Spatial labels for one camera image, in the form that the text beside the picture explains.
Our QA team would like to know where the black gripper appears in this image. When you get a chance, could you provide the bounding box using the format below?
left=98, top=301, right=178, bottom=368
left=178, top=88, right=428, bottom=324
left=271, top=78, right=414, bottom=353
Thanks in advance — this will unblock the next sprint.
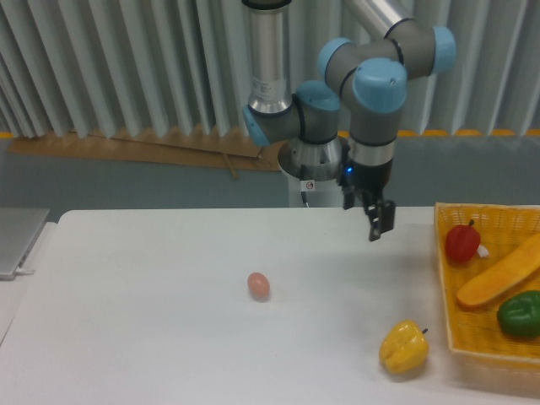
left=337, top=154, right=396, bottom=241

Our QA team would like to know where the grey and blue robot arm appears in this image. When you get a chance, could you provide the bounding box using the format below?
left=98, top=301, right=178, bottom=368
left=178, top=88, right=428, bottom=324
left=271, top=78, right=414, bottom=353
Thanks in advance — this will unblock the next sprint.
left=242, top=1, right=456, bottom=240

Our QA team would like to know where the yellow woven basket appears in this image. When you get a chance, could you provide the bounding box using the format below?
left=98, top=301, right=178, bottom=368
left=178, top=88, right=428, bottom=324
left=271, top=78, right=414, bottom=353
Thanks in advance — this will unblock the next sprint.
left=434, top=202, right=539, bottom=367

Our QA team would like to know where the red bell pepper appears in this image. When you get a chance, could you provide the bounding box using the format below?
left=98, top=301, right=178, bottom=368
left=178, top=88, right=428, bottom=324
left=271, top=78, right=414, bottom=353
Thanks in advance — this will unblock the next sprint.
left=445, top=219, right=481, bottom=263

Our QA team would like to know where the small white tag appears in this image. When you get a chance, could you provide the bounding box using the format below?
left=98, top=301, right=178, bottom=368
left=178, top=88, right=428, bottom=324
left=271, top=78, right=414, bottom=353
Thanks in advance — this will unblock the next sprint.
left=477, top=245, right=489, bottom=257

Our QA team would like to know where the brown egg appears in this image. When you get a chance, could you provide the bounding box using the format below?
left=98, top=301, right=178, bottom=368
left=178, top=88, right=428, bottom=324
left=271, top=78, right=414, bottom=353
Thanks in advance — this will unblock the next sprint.
left=247, top=273, right=270, bottom=301

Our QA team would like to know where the yellow bell pepper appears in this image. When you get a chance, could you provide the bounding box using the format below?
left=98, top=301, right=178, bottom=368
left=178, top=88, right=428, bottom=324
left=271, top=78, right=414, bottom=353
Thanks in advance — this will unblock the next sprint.
left=379, top=320, right=429, bottom=375

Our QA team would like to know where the brown cardboard sheet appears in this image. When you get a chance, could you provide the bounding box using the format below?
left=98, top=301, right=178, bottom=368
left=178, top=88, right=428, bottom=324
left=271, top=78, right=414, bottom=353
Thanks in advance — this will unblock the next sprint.
left=8, top=125, right=282, bottom=179

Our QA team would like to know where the orange squash slice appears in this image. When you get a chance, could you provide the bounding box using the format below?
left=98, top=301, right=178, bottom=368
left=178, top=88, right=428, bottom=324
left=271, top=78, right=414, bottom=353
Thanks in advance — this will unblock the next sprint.
left=456, top=234, right=539, bottom=308

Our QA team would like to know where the green bell pepper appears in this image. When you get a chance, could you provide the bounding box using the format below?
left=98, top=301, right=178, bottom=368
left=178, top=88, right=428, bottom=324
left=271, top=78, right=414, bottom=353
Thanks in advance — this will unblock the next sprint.
left=497, top=290, right=539, bottom=338

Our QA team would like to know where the silver laptop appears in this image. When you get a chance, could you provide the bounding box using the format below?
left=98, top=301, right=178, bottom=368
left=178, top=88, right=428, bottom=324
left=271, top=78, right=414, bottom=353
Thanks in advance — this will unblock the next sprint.
left=1, top=208, right=49, bottom=281

